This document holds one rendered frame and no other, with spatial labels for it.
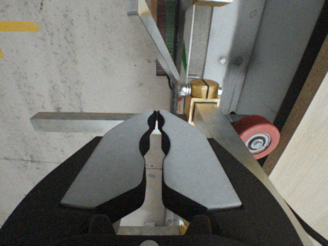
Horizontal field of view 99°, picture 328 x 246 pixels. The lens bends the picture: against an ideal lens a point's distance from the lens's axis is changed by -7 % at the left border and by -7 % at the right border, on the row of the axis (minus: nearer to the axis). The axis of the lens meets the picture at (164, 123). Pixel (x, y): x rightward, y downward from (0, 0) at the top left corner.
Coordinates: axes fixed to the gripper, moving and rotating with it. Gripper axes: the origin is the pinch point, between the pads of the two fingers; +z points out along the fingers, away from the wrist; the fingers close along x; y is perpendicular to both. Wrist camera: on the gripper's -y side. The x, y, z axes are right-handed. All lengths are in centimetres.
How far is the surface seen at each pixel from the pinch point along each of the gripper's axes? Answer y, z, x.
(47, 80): 27, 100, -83
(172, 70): -1.9, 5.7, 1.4
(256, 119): 6.5, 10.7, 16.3
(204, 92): 2.9, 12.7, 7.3
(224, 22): -8.4, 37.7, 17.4
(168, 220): 79, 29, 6
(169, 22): -7.2, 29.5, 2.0
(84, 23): -9, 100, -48
